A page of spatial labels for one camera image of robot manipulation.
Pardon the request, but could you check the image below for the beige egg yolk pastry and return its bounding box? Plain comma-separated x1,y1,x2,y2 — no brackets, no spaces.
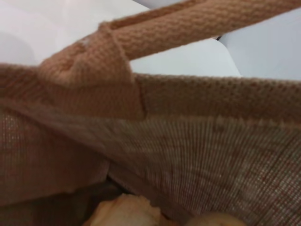
187,211,247,226

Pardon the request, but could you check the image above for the brown woven handbag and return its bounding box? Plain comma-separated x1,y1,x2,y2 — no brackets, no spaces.
0,0,301,226

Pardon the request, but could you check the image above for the striped long bread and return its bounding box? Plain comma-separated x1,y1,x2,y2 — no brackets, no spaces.
90,194,163,226

